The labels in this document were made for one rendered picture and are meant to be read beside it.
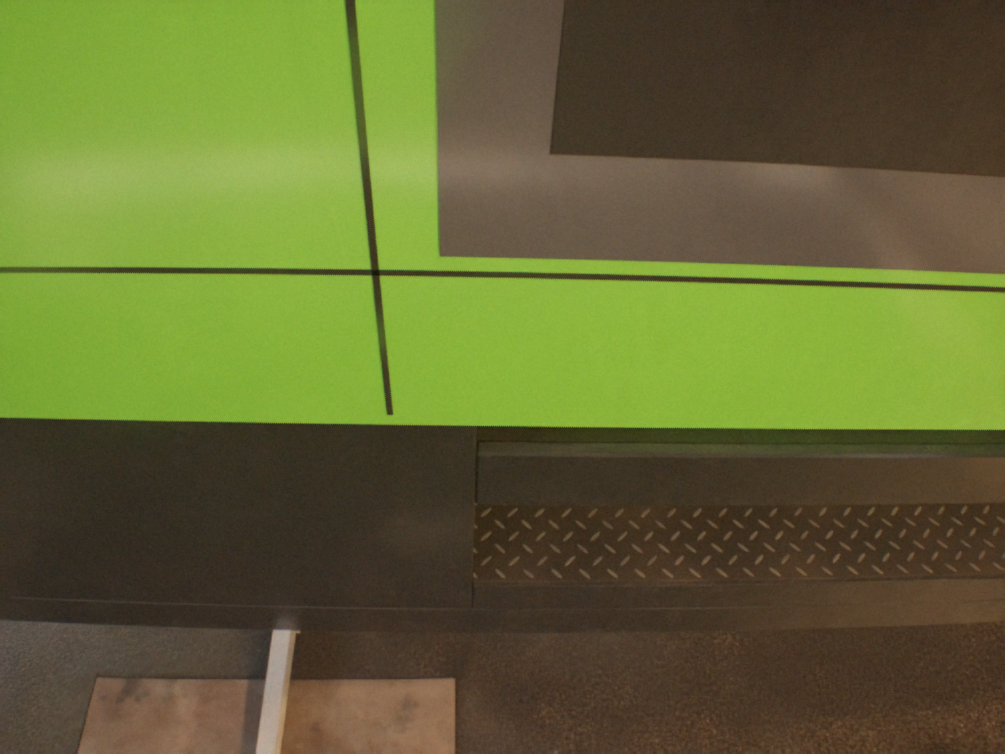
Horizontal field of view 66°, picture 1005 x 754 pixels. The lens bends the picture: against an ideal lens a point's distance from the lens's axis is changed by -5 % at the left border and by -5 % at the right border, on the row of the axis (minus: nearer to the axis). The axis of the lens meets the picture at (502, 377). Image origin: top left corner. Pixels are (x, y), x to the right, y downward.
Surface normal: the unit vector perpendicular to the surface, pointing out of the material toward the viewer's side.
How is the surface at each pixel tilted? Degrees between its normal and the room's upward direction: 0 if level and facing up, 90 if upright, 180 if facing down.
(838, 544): 2
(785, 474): 90
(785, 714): 0
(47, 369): 90
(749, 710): 0
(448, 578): 90
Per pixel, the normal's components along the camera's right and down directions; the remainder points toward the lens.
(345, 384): 0.02, 0.76
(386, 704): 0.00, -0.65
